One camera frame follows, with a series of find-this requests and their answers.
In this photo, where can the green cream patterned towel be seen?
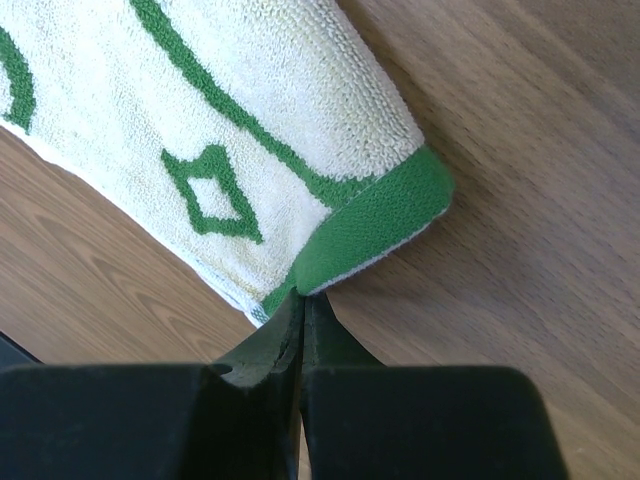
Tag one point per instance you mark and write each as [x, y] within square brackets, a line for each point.
[259, 141]

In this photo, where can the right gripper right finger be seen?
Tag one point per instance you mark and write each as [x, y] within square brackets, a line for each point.
[367, 420]

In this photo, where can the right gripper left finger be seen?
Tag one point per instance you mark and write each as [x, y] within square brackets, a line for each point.
[235, 418]

